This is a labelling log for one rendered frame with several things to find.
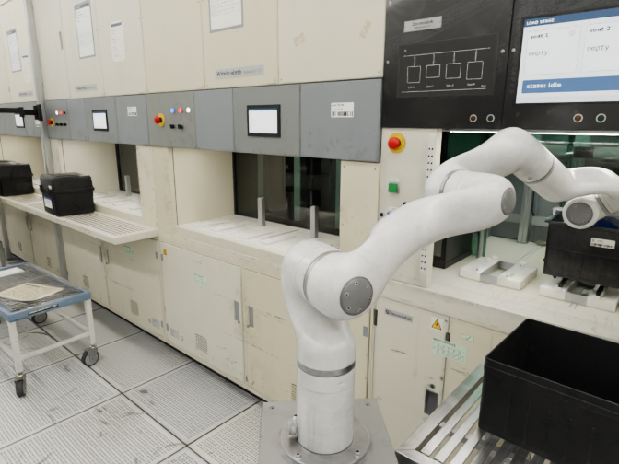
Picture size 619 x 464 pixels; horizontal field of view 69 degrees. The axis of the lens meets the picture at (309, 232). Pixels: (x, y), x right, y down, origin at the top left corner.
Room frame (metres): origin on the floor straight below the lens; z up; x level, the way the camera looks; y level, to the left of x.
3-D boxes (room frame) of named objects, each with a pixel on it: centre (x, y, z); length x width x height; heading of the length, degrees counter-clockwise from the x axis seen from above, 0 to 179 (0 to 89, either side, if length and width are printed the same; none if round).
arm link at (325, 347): (0.85, -0.02, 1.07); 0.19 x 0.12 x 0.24; 28
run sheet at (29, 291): (2.42, 1.61, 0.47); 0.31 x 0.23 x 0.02; 70
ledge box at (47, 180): (3.05, 1.66, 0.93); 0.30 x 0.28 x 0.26; 46
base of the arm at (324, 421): (0.83, -0.03, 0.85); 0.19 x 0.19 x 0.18
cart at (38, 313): (2.56, 1.73, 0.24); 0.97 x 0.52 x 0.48; 51
